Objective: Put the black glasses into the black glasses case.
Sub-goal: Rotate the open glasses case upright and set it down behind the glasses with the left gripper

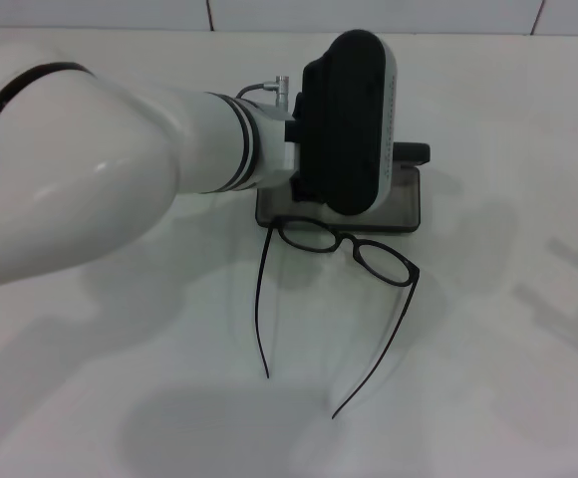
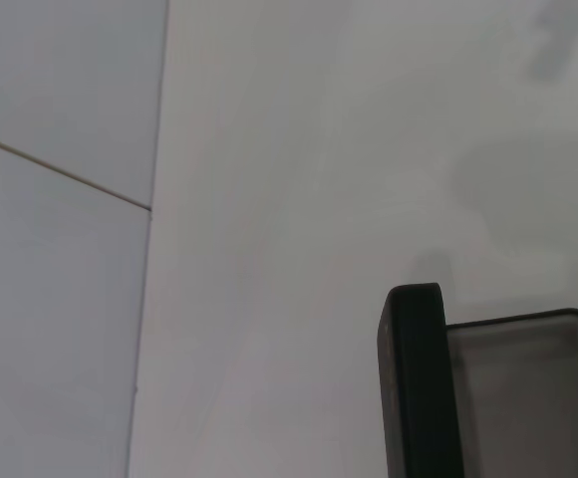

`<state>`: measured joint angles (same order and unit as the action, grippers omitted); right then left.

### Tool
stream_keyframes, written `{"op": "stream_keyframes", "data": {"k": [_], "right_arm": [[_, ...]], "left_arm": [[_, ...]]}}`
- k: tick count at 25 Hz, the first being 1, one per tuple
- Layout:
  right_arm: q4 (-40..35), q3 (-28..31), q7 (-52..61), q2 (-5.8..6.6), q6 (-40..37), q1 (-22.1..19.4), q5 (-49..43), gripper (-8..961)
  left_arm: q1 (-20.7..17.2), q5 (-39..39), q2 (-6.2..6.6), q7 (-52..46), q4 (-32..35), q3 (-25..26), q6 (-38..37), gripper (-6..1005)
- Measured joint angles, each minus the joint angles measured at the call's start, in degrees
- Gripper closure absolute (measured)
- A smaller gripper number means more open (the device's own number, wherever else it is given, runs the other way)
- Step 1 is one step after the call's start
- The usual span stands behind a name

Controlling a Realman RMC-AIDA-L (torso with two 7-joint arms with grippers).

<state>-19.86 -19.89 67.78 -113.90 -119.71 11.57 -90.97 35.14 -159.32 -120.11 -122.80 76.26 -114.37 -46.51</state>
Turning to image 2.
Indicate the black glasses case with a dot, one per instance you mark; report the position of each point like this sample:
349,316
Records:
418,378

